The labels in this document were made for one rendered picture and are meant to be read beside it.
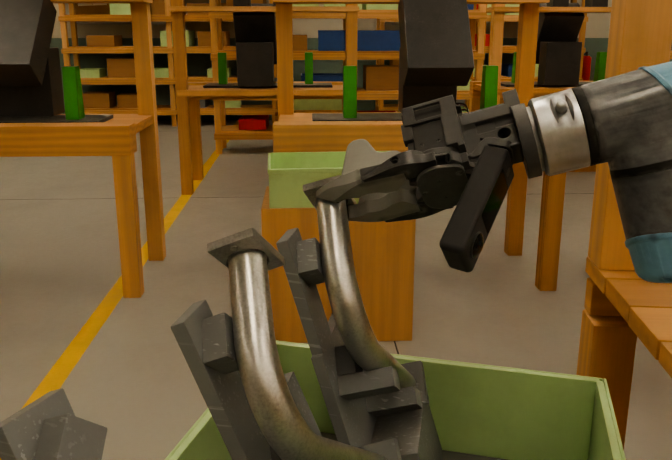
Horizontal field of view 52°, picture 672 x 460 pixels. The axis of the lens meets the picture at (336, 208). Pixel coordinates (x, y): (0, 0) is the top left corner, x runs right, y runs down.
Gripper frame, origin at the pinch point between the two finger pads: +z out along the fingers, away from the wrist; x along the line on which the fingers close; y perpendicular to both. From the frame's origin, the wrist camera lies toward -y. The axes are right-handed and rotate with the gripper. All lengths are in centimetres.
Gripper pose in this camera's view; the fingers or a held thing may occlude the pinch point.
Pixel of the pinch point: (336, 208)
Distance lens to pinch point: 68.8
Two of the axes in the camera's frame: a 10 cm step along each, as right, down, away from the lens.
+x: -3.2, -4.9, -8.1
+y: -0.8, -8.4, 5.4
